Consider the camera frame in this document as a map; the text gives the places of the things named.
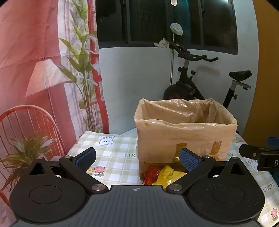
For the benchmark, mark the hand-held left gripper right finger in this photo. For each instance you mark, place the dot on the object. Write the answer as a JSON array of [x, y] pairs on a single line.
[[189, 162]]

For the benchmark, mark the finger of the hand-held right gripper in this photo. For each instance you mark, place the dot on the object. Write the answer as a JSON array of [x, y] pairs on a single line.
[[252, 151], [274, 141]]

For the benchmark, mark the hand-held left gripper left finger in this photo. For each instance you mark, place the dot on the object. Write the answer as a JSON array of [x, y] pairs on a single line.
[[87, 156]]

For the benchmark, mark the yellow snack packet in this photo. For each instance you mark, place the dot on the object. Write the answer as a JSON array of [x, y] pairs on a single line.
[[169, 175]]

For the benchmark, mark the cardboard box with plastic liner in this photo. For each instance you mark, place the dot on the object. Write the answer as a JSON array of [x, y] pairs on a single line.
[[185, 135]]

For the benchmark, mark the small red snack packet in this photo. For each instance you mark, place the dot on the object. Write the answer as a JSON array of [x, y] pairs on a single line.
[[152, 174]]

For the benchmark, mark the checked tablecloth with cartoon prints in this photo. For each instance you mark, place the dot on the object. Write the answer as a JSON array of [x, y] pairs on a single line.
[[117, 165]]

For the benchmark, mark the brown panel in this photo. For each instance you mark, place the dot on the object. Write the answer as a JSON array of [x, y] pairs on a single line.
[[263, 109]]

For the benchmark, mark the black exercise bike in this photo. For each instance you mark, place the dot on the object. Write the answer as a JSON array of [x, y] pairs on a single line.
[[185, 87]]

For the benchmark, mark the thin metal pole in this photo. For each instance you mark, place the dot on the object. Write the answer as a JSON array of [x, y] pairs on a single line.
[[171, 65]]

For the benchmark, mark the printed room backdrop cloth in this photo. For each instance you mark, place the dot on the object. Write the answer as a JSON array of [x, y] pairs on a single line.
[[21, 54]]

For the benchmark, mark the crumpled white plastic bag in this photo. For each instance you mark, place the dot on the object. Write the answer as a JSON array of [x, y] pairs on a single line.
[[162, 43]]

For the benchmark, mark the dark window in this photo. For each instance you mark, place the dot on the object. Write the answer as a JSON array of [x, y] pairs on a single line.
[[148, 21]]

